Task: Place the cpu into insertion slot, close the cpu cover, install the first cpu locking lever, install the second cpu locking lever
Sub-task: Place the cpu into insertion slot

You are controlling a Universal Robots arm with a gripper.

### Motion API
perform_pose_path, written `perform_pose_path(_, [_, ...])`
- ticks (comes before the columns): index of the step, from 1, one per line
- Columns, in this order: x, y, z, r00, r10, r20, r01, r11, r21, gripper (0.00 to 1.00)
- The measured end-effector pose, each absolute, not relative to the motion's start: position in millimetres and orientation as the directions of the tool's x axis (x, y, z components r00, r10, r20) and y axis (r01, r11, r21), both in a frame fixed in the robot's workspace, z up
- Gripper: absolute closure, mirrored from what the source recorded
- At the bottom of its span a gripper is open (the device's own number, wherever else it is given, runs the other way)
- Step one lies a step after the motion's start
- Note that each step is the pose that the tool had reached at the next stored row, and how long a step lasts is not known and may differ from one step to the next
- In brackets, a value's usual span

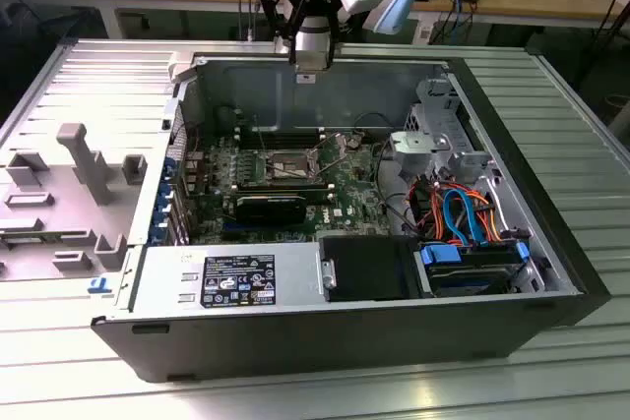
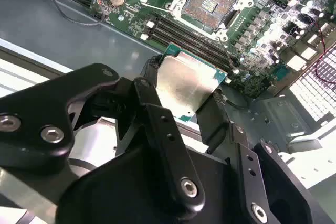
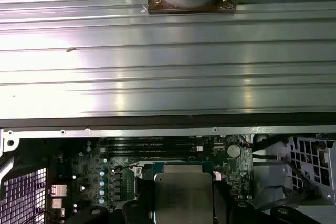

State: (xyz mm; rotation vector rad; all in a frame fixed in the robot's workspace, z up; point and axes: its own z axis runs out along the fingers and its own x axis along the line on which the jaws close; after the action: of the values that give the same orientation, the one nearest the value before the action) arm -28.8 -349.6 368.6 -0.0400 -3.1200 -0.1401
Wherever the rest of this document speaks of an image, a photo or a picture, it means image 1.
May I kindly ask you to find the hard disk in blue carrier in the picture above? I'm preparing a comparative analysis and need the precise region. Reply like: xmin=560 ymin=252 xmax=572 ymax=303
xmin=412 ymin=238 xmax=532 ymax=299

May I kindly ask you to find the silver power supply box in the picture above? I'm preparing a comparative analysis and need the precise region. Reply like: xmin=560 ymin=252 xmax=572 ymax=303
xmin=113 ymin=241 xmax=327 ymax=316

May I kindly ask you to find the silver metal drive cage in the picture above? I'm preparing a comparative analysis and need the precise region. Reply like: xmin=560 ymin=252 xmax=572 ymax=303
xmin=388 ymin=76 xmax=499 ymax=185

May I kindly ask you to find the black PC case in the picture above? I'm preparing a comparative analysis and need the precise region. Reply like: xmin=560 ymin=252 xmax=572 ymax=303
xmin=90 ymin=48 xmax=612 ymax=385

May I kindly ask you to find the metal socket cover frame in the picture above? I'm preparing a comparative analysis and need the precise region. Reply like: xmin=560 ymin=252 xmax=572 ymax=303
xmin=305 ymin=130 xmax=347 ymax=178

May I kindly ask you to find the blue flat wire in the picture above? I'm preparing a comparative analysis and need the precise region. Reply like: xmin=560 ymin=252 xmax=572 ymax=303
xmin=441 ymin=185 xmax=493 ymax=249

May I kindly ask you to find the black graphics card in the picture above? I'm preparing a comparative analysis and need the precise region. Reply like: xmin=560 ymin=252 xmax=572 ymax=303
xmin=231 ymin=192 xmax=309 ymax=226

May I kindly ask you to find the green motherboard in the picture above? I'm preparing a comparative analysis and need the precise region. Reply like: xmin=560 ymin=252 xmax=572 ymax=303
xmin=182 ymin=127 xmax=395 ymax=247

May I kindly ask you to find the CPU socket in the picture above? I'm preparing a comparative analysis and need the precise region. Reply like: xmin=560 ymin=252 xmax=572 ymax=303
xmin=263 ymin=146 xmax=322 ymax=184

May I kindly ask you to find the grey parts rack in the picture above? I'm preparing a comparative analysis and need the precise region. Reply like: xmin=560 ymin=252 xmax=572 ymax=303
xmin=0 ymin=122 xmax=149 ymax=284

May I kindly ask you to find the silver CPU plate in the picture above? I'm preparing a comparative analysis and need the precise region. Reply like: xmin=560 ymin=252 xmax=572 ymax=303
xmin=293 ymin=49 xmax=330 ymax=85

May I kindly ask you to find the pale grey case latch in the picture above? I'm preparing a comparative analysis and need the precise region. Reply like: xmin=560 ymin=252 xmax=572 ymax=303
xmin=165 ymin=49 xmax=199 ymax=85

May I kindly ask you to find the green RAM stick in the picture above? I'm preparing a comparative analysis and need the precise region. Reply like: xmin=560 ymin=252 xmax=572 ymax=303
xmin=0 ymin=236 xmax=48 ymax=248

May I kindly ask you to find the orange power wire bundle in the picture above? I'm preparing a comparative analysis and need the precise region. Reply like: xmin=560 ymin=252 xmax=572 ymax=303
xmin=407 ymin=181 xmax=509 ymax=247

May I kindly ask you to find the silver wire locking lever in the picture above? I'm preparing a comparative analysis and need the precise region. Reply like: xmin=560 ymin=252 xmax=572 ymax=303
xmin=317 ymin=139 xmax=348 ymax=178
xmin=253 ymin=113 xmax=271 ymax=155

